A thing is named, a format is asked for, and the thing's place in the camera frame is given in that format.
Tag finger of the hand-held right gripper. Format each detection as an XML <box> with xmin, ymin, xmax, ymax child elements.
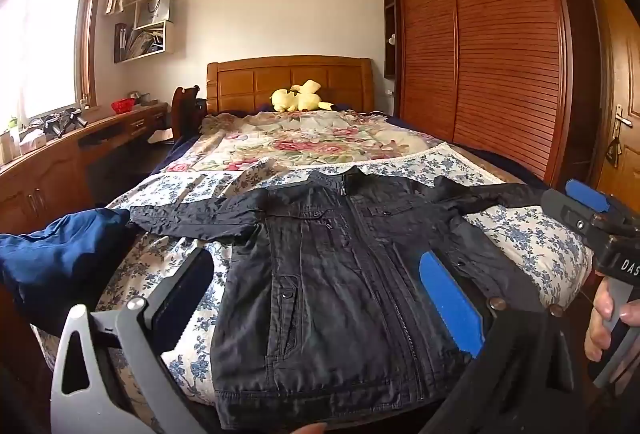
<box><xmin>566</xmin><ymin>179</ymin><xmax>611</xmax><ymax>215</ymax></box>
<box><xmin>542</xmin><ymin>187</ymin><xmax>597</xmax><ymax>241</ymax></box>

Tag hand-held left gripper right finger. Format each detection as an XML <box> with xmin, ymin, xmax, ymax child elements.
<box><xmin>419</xmin><ymin>251</ymin><xmax>587</xmax><ymax>434</ymax></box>

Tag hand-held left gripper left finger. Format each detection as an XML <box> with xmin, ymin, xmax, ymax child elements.
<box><xmin>50</xmin><ymin>246</ymin><xmax>216</xmax><ymax>434</ymax></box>

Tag black jacket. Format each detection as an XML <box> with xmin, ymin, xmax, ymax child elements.
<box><xmin>129</xmin><ymin>166</ymin><xmax>551</xmax><ymax>430</ymax></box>

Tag person's right hand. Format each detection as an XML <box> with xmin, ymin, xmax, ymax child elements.
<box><xmin>585</xmin><ymin>278</ymin><xmax>617</xmax><ymax>364</ymax></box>

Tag blue floral blanket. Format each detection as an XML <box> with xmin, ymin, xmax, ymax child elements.
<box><xmin>30</xmin><ymin>141</ymin><xmax>596</xmax><ymax>415</ymax></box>

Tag blue garment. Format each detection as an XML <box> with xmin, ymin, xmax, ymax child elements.
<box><xmin>0</xmin><ymin>208</ymin><xmax>132</xmax><ymax>337</ymax></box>

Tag wooden door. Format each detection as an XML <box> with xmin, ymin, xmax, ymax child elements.
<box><xmin>582</xmin><ymin>0</ymin><xmax>640</xmax><ymax>199</ymax></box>

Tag wooden desk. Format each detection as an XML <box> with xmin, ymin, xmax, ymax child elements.
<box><xmin>0</xmin><ymin>101</ymin><xmax>168</xmax><ymax>235</ymax></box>

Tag wooden louvred wardrobe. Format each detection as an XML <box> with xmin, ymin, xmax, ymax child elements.
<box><xmin>382</xmin><ymin>0</ymin><xmax>601</xmax><ymax>187</ymax></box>

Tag wooden chair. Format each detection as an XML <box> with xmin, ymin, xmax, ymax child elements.
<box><xmin>171</xmin><ymin>85</ymin><xmax>207</xmax><ymax>139</ymax></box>

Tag pink floral quilt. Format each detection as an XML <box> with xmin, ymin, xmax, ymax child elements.
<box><xmin>165</xmin><ymin>110</ymin><xmax>446</xmax><ymax>175</ymax></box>

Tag black gadgets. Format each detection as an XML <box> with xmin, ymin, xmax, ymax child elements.
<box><xmin>42</xmin><ymin>110</ymin><xmax>87</xmax><ymax>137</ymax></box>

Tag wooden bed headboard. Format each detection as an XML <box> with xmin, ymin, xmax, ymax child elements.
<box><xmin>206</xmin><ymin>56</ymin><xmax>376</xmax><ymax>115</ymax></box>

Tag yellow plush toy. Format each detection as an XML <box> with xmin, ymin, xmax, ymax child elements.
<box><xmin>270</xmin><ymin>80</ymin><xmax>333</xmax><ymax>113</ymax></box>

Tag dark narrow side shelf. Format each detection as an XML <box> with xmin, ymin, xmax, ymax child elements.
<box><xmin>383</xmin><ymin>0</ymin><xmax>399</xmax><ymax>79</ymax></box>

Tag white paper bag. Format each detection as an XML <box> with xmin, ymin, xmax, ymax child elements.
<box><xmin>137</xmin><ymin>0</ymin><xmax>171</xmax><ymax>24</ymax></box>

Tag wooden framed window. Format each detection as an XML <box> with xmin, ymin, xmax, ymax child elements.
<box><xmin>0</xmin><ymin>0</ymin><xmax>111</xmax><ymax>125</ymax></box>

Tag metal door handle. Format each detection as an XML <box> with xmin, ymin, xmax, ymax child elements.
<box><xmin>613</xmin><ymin>105</ymin><xmax>632</xmax><ymax>139</ymax></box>

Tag white wall shelf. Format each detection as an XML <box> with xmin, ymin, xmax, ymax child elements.
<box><xmin>114</xmin><ymin>0</ymin><xmax>176</xmax><ymax>63</ymax></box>

